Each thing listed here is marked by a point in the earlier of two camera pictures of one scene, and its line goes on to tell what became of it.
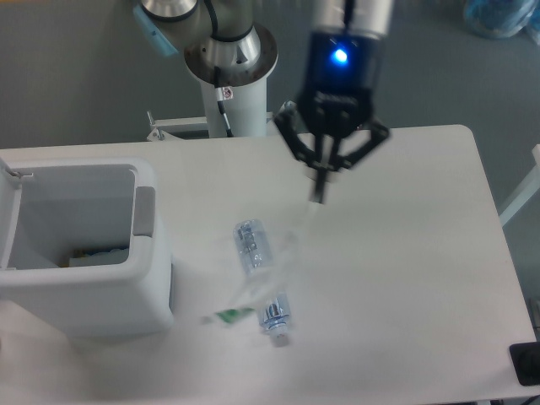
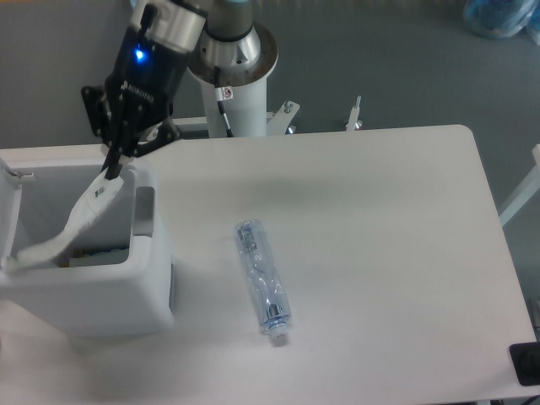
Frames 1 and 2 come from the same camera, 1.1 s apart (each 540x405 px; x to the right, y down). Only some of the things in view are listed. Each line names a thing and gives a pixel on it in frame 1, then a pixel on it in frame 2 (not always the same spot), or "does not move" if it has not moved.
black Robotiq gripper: x=337 y=98 -> x=143 y=80
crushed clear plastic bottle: x=256 y=253 does not move
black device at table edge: x=526 y=359 does not move
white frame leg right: x=529 y=189 does not move
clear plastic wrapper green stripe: x=244 y=300 -> x=101 y=193
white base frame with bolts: x=159 y=126 does not move
